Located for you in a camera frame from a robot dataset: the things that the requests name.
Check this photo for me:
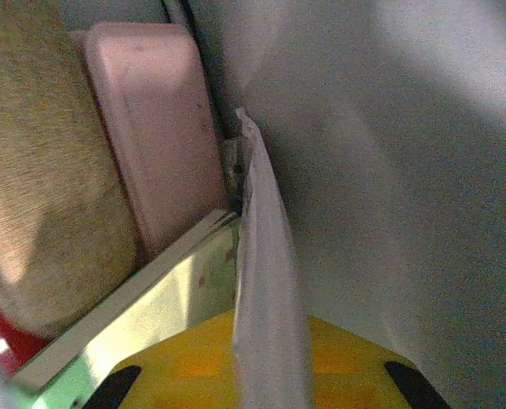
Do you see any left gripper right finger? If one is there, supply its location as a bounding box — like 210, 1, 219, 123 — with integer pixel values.
308, 317, 450, 409

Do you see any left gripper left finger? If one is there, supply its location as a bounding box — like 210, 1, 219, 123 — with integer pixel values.
80, 313, 237, 409

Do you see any green notepad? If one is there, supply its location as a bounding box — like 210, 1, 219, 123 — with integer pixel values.
9, 208, 241, 409

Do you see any navy blue backpack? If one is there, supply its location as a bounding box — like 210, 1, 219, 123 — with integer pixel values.
0, 0, 506, 409

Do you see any pink pencil case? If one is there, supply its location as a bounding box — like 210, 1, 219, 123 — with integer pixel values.
69, 20, 233, 261

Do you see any tan fabric pouch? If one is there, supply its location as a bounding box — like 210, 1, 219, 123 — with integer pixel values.
0, 0, 139, 337

